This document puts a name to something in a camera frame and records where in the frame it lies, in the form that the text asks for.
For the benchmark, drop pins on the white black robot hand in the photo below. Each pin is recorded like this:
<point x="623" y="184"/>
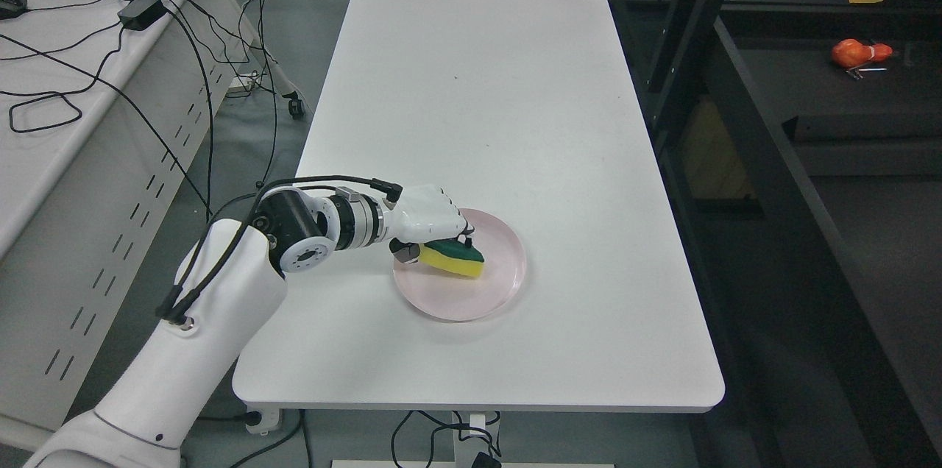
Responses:
<point x="423" y="213"/>

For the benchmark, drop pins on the orange plastic bag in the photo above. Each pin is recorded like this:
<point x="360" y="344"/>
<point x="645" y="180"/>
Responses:
<point x="852" y="53"/>

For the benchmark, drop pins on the pink round plate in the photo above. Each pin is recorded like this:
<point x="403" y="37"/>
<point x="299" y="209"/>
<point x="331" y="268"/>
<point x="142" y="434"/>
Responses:
<point x="457" y="298"/>

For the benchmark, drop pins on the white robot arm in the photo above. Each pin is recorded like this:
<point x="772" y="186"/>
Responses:
<point x="226" y="290"/>

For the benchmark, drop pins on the green yellow sponge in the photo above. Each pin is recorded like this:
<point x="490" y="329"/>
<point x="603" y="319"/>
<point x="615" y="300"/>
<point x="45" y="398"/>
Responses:
<point x="453" y="256"/>

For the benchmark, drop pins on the black metal rack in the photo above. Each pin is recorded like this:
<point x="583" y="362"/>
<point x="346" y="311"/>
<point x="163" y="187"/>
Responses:
<point x="808" y="198"/>

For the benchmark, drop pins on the black computer mouse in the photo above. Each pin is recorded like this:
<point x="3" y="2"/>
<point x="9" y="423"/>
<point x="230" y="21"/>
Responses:
<point x="10" y="9"/>

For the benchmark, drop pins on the white side desk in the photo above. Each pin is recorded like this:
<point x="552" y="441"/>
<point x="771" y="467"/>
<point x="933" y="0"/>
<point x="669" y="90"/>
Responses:
<point x="97" y="128"/>

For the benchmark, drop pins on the black power adapter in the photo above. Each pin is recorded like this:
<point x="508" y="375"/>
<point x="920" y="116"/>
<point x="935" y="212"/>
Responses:
<point x="138" y="15"/>

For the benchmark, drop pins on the white power strip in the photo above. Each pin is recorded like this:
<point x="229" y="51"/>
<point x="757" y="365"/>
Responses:
<point x="262" y="421"/>

